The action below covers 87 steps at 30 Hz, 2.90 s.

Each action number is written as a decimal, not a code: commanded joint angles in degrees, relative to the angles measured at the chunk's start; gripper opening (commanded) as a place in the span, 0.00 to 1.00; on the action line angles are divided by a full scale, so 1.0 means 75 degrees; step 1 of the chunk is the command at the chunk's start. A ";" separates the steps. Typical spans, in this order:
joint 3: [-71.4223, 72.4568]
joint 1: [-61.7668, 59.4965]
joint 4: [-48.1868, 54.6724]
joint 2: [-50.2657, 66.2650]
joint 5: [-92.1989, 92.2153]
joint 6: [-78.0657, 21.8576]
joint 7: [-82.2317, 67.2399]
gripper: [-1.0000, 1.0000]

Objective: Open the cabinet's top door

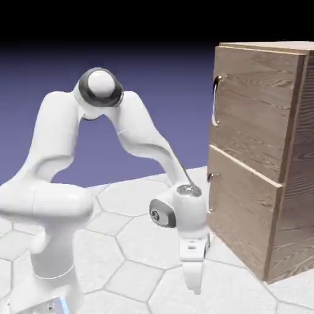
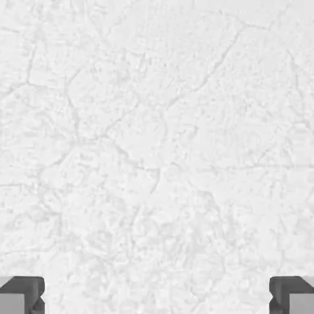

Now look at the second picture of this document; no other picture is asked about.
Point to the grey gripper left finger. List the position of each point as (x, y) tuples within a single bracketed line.
[(27, 288)]

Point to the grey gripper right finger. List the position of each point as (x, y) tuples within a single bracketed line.
[(284, 288)]

